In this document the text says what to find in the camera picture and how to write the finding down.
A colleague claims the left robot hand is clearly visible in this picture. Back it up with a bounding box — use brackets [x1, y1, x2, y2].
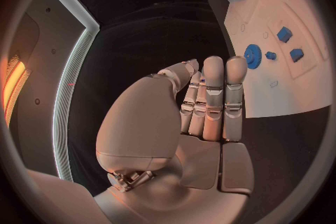
[92, 55, 256, 224]

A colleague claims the white task board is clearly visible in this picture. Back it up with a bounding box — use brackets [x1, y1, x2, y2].
[206, 0, 335, 119]

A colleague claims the blue gear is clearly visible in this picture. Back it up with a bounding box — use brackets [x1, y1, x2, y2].
[242, 44, 263, 70]

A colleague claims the blue block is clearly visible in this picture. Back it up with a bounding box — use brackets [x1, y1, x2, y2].
[289, 48, 305, 63]
[276, 26, 293, 44]

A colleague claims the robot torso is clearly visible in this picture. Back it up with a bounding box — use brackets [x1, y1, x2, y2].
[0, 0, 101, 183]

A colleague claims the glowing light bar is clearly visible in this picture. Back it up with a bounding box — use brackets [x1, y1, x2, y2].
[1, 55, 32, 127]

